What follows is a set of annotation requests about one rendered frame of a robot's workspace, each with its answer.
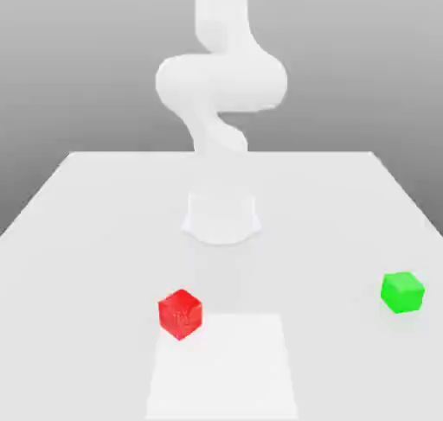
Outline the small red cube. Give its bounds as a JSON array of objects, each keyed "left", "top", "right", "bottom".
[{"left": 157, "top": 288, "right": 203, "bottom": 341}]

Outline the small green cube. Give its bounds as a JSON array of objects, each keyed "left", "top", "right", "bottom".
[{"left": 379, "top": 271, "right": 426, "bottom": 316}]

